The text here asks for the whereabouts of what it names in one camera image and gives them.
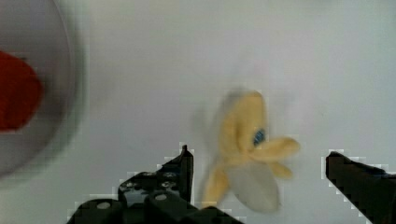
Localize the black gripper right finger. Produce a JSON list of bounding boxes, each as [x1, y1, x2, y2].
[[325, 151, 396, 224]]

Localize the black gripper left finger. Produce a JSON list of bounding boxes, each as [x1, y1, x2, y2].
[[66, 146, 243, 224]]

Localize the yellow plush banana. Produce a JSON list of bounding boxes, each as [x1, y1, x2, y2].
[[201, 91, 300, 213]]

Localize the red plush ketchup bottle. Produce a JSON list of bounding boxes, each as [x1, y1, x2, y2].
[[0, 52, 44, 132]]

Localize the grey round plate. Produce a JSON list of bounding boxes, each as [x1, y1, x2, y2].
[[0, 0, 84, 178]]

